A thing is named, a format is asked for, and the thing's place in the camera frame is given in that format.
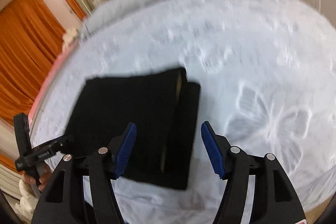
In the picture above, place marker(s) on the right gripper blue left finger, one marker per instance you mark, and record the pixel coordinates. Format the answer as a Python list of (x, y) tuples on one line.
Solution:
[(120, 148)]

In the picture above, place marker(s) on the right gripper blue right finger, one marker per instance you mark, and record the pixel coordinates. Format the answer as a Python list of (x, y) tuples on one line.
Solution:
[(217, 148)]

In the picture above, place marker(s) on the black pants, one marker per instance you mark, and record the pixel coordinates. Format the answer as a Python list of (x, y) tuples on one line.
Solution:
[(164, 108)]

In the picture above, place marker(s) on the person's left hand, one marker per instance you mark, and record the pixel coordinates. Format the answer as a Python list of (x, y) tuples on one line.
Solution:
[(44, 178)]

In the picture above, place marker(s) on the light blue butterfly bedspread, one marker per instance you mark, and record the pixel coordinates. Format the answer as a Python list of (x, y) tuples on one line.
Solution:
[(266, 69)]

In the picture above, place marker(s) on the orange curtain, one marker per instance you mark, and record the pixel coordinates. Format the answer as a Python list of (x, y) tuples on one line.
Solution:
[(31, 39)]

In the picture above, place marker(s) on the white flower shaped cushion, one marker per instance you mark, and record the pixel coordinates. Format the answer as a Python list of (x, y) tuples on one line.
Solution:
[(70, 35)]

